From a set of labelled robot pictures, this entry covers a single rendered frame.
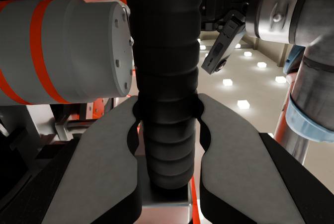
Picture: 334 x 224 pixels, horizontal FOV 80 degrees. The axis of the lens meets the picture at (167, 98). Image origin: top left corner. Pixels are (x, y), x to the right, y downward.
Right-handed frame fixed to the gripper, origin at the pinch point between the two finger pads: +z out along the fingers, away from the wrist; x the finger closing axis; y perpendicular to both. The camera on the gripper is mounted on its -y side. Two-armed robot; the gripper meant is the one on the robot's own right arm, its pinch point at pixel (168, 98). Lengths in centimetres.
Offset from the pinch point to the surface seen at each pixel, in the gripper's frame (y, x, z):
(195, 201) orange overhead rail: 258, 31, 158
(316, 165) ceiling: 567, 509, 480
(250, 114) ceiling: 567, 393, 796
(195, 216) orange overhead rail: 258, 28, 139
